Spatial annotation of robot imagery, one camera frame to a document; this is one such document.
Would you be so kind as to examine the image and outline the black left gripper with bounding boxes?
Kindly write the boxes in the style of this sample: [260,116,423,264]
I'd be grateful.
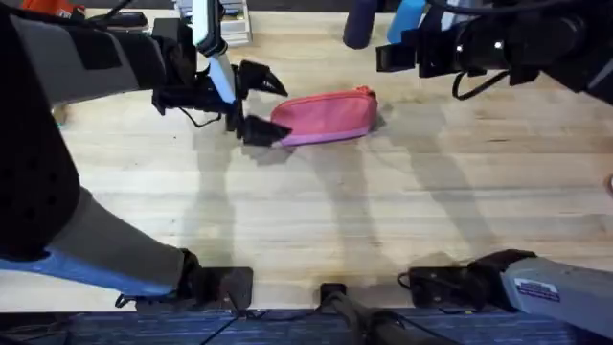
[117,21,293,148]

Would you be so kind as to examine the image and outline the light blue cylinder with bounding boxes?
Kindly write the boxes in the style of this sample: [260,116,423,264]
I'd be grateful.
[386,0,428,45]

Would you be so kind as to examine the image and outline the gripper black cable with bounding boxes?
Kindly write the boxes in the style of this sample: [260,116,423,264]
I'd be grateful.
[178,104,225,129]
[451,69,511,102]

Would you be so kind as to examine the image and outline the pink zip pencil bag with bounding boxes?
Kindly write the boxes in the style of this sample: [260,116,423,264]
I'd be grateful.
[270,84,380,148]

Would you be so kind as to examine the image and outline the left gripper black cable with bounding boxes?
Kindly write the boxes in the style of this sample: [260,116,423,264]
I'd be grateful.
[178,104,225,129]

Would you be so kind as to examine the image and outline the orange object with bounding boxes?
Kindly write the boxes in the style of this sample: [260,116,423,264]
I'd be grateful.
[21,0,86,18]

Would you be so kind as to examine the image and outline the flat black device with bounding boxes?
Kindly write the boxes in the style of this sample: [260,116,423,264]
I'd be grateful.
[87,10,149,31]

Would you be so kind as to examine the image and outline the grey tray with tools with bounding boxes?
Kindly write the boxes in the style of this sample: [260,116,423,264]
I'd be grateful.
[172,0,254,48]

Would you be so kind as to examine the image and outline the dark navy cylinder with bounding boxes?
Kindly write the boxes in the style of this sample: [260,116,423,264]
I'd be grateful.
[342,0,380,51]

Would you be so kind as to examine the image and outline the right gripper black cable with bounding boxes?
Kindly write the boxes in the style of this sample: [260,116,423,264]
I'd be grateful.
[451,69,511,102]

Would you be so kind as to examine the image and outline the black camera stand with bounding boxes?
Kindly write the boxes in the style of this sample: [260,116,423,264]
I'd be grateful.
[318,282,461,345]

